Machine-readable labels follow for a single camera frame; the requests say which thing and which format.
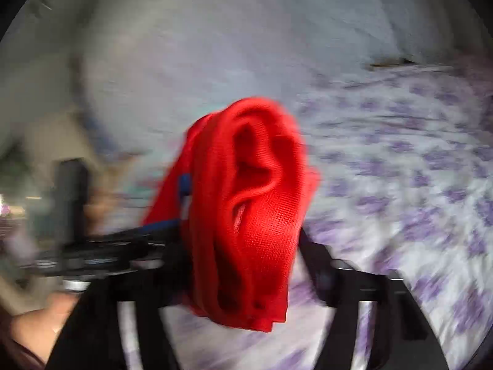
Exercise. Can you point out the red pants with striped band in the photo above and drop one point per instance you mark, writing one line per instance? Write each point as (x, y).
(250, 200)

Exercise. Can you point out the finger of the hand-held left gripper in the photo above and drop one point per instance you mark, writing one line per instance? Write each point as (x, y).
(134, 239)

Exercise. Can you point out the person's left forearm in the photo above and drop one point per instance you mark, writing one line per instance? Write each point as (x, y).
(42, 323)

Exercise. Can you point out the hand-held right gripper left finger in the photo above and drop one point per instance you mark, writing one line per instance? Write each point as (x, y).
(100, 316)

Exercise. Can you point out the white embroidered headboard cover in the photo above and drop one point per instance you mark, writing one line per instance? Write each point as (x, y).
(192, 46)

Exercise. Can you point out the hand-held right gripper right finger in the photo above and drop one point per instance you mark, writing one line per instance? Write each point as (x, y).
(381, 300)

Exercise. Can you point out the purple floral bed sheet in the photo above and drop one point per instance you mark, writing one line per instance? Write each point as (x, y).
(404, 162)

